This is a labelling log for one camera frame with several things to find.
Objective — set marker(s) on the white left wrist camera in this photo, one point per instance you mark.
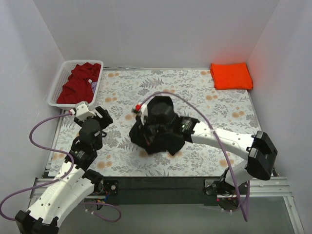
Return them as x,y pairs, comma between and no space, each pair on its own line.
81,111

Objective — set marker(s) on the red t-shirt in basket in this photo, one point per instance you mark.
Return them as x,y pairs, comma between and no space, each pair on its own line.
79,88

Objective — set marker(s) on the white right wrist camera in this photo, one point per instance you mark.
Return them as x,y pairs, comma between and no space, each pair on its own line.
141,111

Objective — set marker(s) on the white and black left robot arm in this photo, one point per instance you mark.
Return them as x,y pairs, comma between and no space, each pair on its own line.
74,181

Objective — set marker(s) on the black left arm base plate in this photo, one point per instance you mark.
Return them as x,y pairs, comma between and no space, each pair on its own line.
101,187

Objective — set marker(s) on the floral patterned table mat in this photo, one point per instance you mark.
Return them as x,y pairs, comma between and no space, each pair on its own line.
193,94

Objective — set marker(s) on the black t-shirt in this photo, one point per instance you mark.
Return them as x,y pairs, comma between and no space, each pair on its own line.
156,138

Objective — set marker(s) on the white plastic laundry basket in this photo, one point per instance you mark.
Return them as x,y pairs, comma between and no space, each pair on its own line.
62,77

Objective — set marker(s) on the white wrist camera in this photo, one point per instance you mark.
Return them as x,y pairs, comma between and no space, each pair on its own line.
81,111
141,111

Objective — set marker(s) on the folded orange t-shirt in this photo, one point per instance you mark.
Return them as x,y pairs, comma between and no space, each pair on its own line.
232,76

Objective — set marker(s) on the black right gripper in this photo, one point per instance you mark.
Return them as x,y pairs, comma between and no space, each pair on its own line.
151,140

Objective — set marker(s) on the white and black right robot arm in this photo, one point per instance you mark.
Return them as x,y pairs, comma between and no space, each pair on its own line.
257,151

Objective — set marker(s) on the aluminium front rail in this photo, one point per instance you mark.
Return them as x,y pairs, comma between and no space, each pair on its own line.
277,186

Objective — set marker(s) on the lavender garment in basket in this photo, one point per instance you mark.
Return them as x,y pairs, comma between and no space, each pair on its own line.
93,85

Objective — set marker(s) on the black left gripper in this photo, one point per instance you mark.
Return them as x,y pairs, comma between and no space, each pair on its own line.
103,117

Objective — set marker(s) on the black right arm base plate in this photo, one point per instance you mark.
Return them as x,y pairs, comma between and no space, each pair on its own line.
217,187

